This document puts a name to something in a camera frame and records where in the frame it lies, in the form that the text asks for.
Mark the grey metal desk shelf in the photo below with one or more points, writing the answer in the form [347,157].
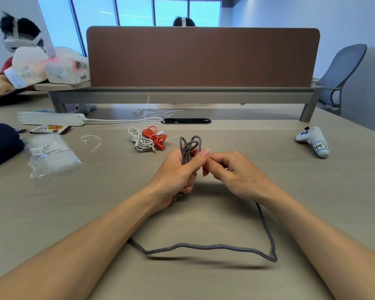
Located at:
[190,97]

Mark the large glass window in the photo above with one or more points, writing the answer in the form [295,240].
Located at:
[93,15]

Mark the navy baseball cap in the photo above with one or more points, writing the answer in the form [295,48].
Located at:
[3,146]

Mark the small white rounded object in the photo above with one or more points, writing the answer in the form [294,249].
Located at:
[86,108]

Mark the round beige shelf board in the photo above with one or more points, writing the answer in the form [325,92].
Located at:
[57,86]

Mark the white tissue pack pink label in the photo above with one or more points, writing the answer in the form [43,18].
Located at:
[64,70]

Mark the brown desk divider panel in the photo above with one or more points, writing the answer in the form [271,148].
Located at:
[203,56]

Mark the person's right hand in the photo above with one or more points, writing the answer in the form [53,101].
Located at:
[240,178]

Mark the person's left hand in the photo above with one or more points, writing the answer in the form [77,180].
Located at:
[172,181]

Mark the person's right forearm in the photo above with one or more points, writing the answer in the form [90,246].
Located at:
[331,253]

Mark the small purple candy wrapper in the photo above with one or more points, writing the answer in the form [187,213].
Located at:
[21,130]

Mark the black flat tablet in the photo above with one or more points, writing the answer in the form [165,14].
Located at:
[9,98]

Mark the white printed snack packet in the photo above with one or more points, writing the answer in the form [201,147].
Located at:
[50,129]

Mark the person's left forearm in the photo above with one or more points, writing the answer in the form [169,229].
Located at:
[68,259]

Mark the white labelled hand controller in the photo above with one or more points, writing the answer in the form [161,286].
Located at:
[315,142]

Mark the white head-mounted headset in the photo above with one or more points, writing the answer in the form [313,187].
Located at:
[17,45]
[183,22]

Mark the grey office chair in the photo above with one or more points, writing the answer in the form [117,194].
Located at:
[343,68]

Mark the white power strip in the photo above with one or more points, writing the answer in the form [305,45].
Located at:
[50,119]

